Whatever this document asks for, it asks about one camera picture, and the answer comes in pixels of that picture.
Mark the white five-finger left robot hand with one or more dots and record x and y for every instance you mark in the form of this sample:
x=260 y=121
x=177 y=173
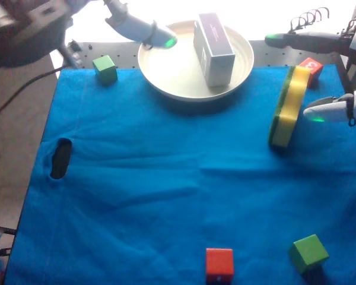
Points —
x=142 y=29

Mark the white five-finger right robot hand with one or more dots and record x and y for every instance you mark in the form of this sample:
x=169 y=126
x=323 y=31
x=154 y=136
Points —
x=314 y=40

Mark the yellow and green sponge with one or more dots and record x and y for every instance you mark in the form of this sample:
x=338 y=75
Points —
x=290 y=110

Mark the purple and white box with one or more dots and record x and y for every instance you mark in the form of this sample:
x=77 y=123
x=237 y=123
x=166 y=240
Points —
x=216 y=38

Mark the white round bowl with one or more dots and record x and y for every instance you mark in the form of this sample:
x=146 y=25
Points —
x=172 y=74

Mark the red block printed three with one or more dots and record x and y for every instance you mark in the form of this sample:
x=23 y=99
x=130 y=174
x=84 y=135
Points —
x=314 y=69

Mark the green toy block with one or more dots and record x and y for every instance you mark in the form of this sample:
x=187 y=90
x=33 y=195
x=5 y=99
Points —
x=105 y=68
x=308 y=252

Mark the blue cloth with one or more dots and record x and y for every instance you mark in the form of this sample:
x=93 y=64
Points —
x=166 y=207

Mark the red toy block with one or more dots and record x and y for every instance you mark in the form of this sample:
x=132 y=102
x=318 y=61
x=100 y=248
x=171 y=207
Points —
x=219 y=261

